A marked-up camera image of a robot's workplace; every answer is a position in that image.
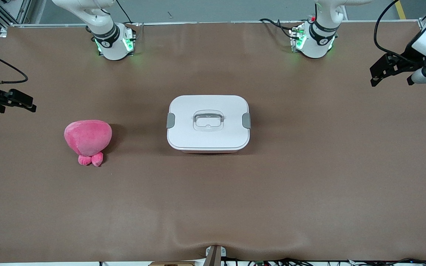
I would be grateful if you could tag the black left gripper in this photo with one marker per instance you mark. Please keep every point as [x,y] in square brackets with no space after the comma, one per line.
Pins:
[407,59]

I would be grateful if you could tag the pink plush toy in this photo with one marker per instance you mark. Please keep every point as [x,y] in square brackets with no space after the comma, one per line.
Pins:
[87,136]

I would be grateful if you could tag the white box lid grey clips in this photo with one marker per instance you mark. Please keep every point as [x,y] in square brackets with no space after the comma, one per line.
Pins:
[187,136]

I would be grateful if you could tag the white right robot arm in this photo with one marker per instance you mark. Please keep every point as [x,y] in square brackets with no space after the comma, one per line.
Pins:
[105,26]

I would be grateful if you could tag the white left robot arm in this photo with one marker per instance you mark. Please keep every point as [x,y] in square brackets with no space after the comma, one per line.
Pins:
[316,37]

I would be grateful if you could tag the translucent white box base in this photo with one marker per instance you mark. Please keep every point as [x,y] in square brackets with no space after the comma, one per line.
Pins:
[209,151]

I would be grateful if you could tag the brown table cover sheet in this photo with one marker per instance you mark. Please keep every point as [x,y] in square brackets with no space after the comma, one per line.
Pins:
[87,207]

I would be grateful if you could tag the brown cardboard piece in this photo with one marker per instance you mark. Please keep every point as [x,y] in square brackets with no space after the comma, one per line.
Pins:
[172,263]

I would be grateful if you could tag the metal table clamp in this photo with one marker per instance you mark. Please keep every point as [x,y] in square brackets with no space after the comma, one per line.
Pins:
[215,255]

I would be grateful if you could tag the aluminium frame profile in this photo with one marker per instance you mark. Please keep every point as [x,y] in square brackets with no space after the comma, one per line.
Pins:
[13,11]
[423,22]

